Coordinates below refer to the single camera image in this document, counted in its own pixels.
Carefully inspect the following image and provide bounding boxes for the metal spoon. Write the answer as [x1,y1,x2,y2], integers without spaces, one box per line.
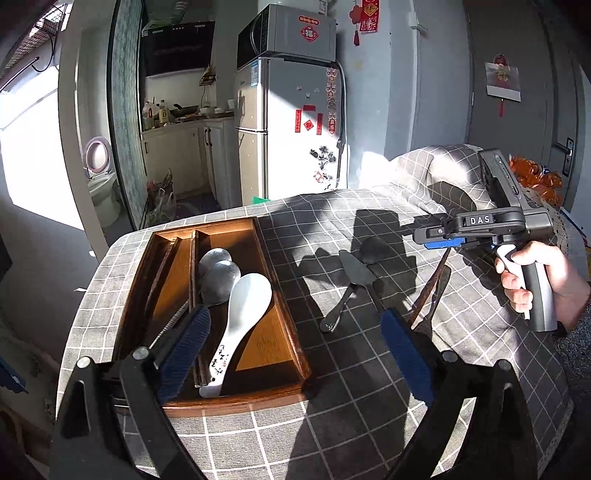
[198,248,234,282]
[320,237,394,334]
[199,260,242,309]

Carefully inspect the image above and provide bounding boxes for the grey microwave oven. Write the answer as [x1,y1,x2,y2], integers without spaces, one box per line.
[237,4,337,70]

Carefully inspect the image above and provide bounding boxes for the metal door handle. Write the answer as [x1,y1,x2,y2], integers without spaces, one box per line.
[551,137,574,177]

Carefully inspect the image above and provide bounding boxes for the black range hood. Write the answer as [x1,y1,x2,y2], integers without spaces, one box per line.
[141,21,217,78]

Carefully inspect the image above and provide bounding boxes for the brown wooden tray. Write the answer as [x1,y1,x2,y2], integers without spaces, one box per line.
[112,217,319,418]

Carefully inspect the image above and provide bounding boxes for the metal cake server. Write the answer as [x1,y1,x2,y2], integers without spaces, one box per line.
[338,250,391,319]

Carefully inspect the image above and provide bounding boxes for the white toilet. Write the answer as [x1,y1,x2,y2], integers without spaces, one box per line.
[83,136,122,228]

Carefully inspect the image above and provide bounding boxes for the white bowls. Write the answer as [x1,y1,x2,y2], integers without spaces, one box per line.
[198,98,237,117]

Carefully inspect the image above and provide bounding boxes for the cream kitchen cabinet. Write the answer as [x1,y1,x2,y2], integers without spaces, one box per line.
[141,117,241,209]

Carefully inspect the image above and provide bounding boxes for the white plastic bag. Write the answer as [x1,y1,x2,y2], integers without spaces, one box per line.
[145,171,177,223]

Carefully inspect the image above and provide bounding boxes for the grey room door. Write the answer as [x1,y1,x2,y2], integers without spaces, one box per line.
[465,0,591,195]

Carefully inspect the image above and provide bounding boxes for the patterned sliding door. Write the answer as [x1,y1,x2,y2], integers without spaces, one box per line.
[108,0,149,230]

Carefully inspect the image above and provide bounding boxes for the silver refrigerator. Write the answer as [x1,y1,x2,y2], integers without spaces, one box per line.
[233,55,350,205]

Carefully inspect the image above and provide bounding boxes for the white red hanging calendar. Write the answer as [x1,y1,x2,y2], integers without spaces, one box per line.
[484,53,522,117]

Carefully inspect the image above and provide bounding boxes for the orange snack packets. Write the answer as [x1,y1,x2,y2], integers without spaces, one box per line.
[508,154,565,207]

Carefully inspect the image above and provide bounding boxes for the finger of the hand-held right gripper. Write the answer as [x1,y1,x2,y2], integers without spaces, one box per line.
[412,220,467,251]

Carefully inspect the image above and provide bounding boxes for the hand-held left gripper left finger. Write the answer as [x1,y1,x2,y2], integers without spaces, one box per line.
[48,307,213,480]

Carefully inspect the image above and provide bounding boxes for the person's right hand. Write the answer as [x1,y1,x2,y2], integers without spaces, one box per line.
[494,239,591,320]

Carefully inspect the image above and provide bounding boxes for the wire wall rack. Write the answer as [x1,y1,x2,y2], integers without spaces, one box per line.
[0,2,68,92]

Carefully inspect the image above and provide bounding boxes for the white ceramic spoon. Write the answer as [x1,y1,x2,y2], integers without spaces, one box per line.
[198,272,273,398]

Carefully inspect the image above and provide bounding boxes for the red hanging wall ornament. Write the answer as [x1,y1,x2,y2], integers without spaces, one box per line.
[348,0,380,47]

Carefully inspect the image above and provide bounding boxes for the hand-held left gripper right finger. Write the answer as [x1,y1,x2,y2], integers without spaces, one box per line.
[379,308,541,480]

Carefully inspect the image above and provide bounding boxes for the condiment bottles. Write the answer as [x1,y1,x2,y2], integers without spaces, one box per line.
[142,98,170,131]

